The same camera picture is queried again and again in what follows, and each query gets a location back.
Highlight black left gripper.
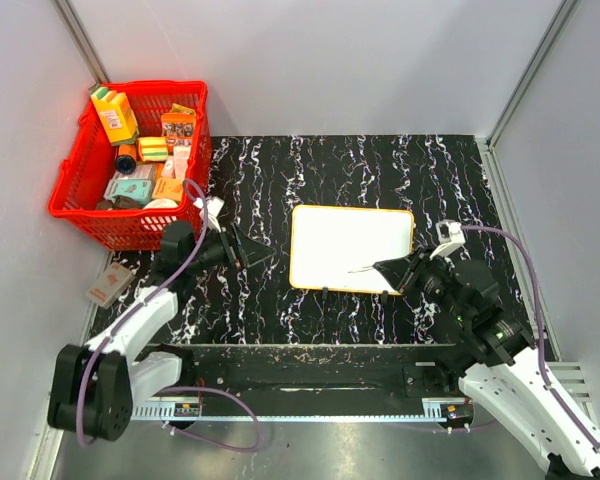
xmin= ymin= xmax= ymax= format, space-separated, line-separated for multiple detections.
xmin=186 ymin=221 xmax=275 ymax=274

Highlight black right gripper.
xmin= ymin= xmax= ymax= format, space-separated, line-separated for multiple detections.
xmin=373 ymin=244 xmax=470 ymax=323

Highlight white red marker pen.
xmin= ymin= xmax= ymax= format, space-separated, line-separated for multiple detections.
xmin=348 ymin=265 xmax=375 ymax=274

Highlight white board with orange frame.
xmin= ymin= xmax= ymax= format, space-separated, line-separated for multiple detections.
xmin=289 ymin=205 xmax=415 ymax=296

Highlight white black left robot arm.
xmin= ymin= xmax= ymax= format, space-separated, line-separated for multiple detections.
xmin=47 ymin=221 xmax=275 ymax=443

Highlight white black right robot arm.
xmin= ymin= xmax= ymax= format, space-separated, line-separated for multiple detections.
xmin=373 ymin=248 xmax=600 ymax=479

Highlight orange small packet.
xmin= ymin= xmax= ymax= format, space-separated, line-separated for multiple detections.
xmin=152 ymin=177 xmax=184 ymax=204

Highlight pink white carton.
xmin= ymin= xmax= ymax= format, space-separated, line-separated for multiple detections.
xmin=161 ymin=145 xmax=191 ymax=180

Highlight teal snack box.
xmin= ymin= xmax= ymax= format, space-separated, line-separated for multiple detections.
xmin=104 ymin=179 xmax=154 ymax=206

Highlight yellow green sponge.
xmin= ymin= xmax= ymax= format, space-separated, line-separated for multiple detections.
xmin=137 ymin=137 xmax=169 ymax=162

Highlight pink white small box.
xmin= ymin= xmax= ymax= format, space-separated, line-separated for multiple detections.
xmin=86 ymin=262 xmax=135 ymax=309

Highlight orange snack box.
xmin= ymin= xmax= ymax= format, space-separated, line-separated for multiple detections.
xmin=161 ymin=112 xmax=197 ymax=138

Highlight orange black bottle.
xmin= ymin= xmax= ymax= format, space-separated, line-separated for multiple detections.
xmin=115 ymin=144 xmax=137 ymax=175

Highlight red plastic shopping basket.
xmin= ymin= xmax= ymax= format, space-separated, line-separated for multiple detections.
xmin=47 ymin=80 xmax=212 ymax=251

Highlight yellow juice carton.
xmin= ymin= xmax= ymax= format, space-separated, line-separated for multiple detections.
xmin=90 ymin=85 xmax=139 ymax=146

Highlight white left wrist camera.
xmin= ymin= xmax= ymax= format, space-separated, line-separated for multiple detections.
xmin=194 ymin=196 xmax=225 ymax=231

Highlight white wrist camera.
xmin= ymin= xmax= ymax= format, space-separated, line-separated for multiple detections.
xmin=429 ymin=220 xmax=466 ymax=260
xmin=194 ymin=196 xmax=225 ymax=231

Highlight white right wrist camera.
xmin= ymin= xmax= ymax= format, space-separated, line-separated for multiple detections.
xmin=429 ymin=220 xmax=466 ymax=260

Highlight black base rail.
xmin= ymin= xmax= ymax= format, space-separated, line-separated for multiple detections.
xmin=142 ymin=343 xmax=465 ymax=398

